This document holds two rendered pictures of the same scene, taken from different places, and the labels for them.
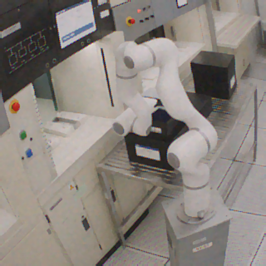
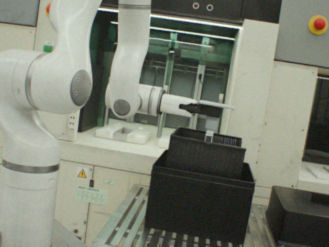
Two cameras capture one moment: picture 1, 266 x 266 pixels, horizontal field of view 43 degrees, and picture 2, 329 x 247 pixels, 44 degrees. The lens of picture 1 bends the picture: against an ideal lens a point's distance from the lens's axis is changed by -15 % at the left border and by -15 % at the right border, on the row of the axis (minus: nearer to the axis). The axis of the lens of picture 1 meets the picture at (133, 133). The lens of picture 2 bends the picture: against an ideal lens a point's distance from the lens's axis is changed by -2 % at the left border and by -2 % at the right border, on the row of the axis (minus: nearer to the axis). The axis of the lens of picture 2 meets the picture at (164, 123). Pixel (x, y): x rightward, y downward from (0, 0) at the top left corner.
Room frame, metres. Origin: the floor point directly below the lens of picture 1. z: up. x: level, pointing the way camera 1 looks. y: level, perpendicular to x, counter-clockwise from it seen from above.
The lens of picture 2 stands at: (0.98, -1.08, 1.18)
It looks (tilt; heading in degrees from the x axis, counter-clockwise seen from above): 7 degrees down; 58
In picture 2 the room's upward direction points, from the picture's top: 8 degrees clockwise
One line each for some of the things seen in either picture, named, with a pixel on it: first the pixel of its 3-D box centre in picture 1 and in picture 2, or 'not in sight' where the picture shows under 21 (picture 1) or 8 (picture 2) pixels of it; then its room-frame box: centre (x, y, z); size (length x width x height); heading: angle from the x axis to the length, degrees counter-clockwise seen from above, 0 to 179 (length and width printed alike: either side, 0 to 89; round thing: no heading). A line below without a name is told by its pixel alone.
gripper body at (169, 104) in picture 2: (144, 106); (177, 104); (1.65, -0.07, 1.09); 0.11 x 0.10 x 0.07; 141
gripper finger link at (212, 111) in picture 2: not in sight; (208, 110); (1.70, -0.16, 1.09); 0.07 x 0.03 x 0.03; 141
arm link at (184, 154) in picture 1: (189, 161); (24, 106); (1.19, -0.20, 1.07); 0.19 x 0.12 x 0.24; 125
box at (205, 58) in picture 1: (215, 73); not in sight; (2.37, -0.66, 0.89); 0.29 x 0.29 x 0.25; 56
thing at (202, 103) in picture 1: (184, 106); (321, 214); (2.06, -0.33, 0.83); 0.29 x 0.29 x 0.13; 51
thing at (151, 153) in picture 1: (161, 138); (200, 192); (1.73, -0.14, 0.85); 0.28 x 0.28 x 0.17; 51
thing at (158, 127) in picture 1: (158, 120); (205, 156); (1.73, -0.14, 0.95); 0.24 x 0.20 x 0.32; 51
